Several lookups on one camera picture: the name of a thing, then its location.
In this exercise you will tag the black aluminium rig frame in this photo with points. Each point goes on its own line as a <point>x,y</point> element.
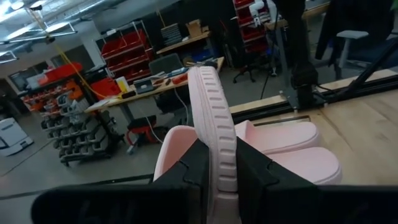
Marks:
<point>357,88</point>

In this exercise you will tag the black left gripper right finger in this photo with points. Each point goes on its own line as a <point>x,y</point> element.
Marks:
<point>255,177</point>

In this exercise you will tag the white printer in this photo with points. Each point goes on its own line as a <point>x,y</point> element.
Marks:
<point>14,137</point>

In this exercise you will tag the cluttered wooden desk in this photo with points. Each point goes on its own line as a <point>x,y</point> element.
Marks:
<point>140,93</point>

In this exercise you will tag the black office chair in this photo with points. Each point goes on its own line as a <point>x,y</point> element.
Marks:
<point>248,70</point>

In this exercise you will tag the red crate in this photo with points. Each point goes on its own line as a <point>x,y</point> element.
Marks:
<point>104,88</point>

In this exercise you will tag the white robot machine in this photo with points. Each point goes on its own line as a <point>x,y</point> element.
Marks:
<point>261,11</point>

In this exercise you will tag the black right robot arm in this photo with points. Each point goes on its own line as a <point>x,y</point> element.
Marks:
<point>303,81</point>

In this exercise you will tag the cardboard box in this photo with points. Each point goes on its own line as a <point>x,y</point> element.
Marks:
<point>194,28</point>

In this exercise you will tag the rack of red bins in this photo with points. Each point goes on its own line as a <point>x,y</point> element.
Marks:
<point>248,34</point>

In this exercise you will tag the red and black cart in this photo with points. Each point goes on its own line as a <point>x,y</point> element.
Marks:
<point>141,130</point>

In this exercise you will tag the pale yellow container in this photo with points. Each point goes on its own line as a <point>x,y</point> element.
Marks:
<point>122,84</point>

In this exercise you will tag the cart of grey bins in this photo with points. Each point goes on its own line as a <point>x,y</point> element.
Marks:
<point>81,133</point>

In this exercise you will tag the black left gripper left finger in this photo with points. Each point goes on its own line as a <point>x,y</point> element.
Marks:
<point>192,169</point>

